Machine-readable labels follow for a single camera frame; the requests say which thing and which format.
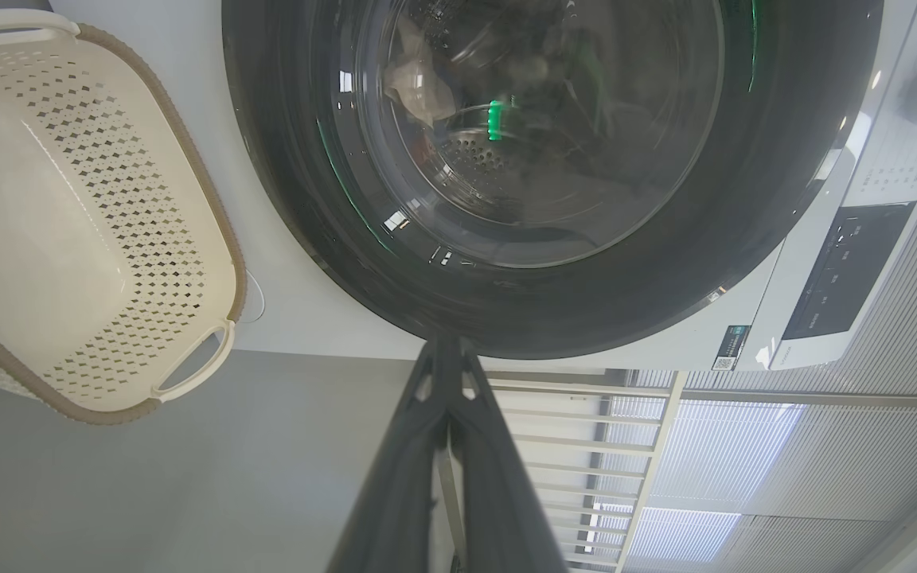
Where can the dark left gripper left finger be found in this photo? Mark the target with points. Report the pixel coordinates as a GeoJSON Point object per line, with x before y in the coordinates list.
{"type": "Point", "coordinates": [395, 493]}

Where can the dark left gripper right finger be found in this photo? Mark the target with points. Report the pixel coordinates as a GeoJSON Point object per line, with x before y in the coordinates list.
{"type": "Point", "coordinates": [498, 493]}

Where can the dark round washing machine door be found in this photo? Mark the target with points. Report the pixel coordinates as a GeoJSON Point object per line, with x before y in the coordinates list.
{"type": "Point", "coordinates": [665, 263]}

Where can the cream garment with cartoon face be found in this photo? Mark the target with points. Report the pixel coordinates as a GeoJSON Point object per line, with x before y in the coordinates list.
{"type": "Point", "coordinates": [419, 79]}

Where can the white washing machine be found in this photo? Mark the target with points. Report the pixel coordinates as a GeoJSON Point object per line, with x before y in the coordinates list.
{"type": "Point", "coordinates": [307, 310]}

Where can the cream perforated laundry basket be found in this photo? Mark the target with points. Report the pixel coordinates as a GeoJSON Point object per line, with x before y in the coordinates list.
{"type": "Point", "coordinates": [52, 223]}

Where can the white slatted railing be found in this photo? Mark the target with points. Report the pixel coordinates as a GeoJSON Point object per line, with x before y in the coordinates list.
{"type": "Point", "coordinates": [586, 446]}

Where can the QR code sticker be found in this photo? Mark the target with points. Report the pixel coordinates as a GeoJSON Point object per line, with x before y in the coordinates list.
{"type": "Point", "coordinates": [731, 348]}

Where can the black washer control panel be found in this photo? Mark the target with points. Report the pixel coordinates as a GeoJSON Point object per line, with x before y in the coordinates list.
{"type": "Point", "coordinates": [848, 270]}

